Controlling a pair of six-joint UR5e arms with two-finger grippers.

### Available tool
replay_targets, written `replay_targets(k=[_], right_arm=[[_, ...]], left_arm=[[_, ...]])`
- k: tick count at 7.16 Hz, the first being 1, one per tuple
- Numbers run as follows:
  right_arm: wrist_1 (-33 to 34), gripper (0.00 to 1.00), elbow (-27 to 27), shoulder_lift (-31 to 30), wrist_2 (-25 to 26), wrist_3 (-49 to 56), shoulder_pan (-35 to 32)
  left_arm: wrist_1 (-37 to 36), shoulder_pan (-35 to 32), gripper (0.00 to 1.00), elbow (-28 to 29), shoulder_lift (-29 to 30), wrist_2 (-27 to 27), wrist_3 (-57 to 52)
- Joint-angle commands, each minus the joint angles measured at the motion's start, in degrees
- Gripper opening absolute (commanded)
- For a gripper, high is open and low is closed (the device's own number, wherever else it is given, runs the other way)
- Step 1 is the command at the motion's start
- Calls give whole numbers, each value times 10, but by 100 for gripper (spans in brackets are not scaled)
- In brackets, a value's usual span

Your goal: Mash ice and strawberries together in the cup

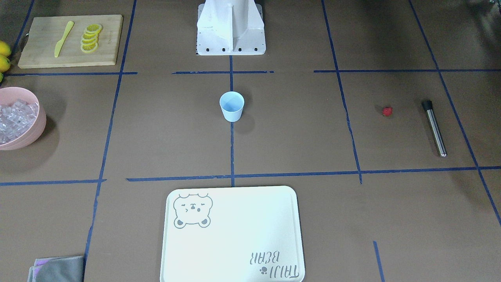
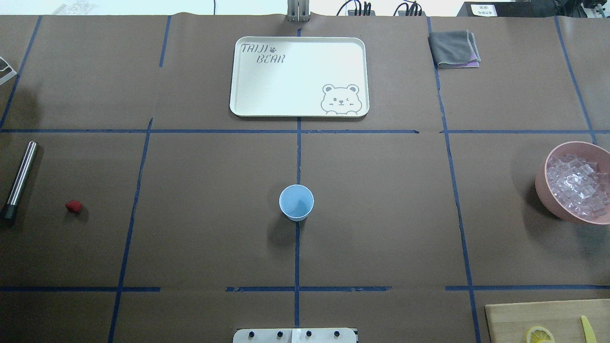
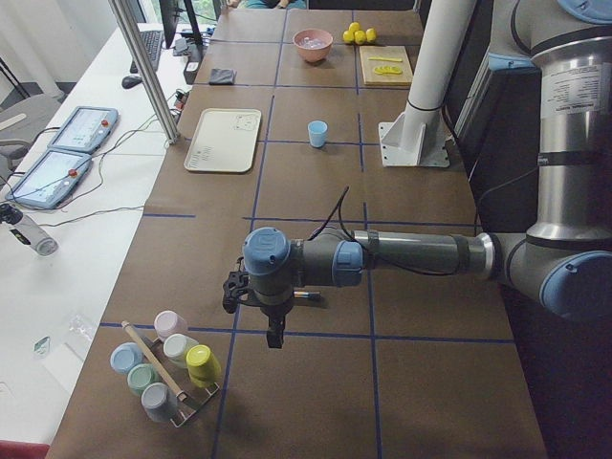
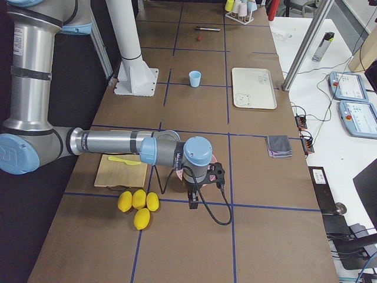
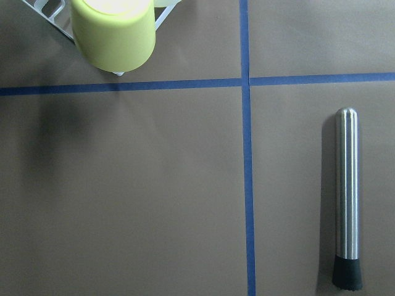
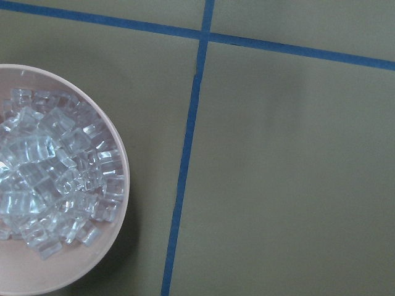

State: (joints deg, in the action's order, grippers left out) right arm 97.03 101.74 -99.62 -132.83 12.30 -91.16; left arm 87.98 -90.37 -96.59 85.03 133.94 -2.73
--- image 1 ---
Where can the pile of ice cubes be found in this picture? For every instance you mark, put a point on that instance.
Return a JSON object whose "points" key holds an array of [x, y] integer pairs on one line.
{"points": [[16, 119]]}

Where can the blue plastic cup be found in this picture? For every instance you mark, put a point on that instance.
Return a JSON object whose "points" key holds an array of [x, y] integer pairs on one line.
{"points": [[232, 104]]}

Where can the wooden cutting board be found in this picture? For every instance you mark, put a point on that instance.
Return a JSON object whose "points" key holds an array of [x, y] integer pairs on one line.
{"points": [[46, 31]]}

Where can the pink bowl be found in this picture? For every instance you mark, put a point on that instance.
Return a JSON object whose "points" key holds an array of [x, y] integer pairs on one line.
{"points": [[9, 95]]}

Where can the white bear tray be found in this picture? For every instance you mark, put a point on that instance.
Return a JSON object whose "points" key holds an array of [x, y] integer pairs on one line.
{"points": [[233, 234]]}

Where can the red strawberry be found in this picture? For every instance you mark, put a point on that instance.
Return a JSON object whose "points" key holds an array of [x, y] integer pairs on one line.
{"points": [[387, 111]]}

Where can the steel muddler black tip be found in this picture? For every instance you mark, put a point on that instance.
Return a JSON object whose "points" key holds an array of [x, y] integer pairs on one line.
{"points": [[435, 129]]}

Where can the lemon slices row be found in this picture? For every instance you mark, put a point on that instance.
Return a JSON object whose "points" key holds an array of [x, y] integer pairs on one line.
{"points": [[90, 38]]}

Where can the yellow plastic knife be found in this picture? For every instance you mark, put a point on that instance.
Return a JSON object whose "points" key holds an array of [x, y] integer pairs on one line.
{"points": [[59, 45]]}

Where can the grey folded cloth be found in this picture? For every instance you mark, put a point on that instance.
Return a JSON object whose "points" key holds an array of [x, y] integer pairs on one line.
{"points": [[57, 269]]}

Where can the whole yellow lemon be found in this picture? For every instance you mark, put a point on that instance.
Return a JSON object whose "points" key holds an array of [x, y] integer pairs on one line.
{"points": [[5, 49], [5, 64]]}

